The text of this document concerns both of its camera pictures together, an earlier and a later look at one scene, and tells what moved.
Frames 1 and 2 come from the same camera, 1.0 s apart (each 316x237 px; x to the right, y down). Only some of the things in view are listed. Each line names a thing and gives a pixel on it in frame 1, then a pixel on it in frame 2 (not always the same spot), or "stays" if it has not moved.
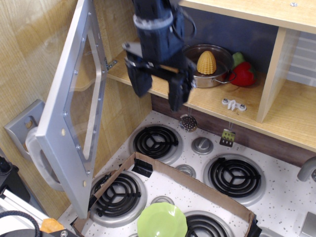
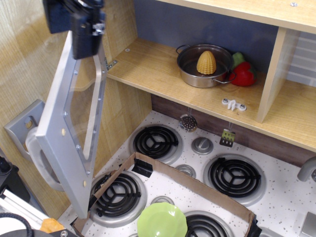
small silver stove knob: [187, 170] stays
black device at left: [11, 180] stays
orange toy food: [51, 225] stays
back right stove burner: [238, 176] stays
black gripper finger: [178, 91] → [87, 29]
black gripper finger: [140, 79] → [59, 15]
